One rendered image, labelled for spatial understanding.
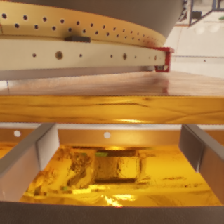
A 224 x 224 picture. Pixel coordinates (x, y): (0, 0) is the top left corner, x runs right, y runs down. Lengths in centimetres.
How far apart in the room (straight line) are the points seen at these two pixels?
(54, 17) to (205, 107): 31
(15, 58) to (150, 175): 29
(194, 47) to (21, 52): 605
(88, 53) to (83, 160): 20
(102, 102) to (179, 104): 12
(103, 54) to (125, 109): 15
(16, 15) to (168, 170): 36
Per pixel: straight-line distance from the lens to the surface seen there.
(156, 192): 29
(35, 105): 28
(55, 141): 16
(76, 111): 26
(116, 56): 38
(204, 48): 637
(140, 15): 48
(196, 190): 31
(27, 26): 35
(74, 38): 34
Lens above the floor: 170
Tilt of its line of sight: 17 degrees up
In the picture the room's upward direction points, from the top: 180 degrees clockwise
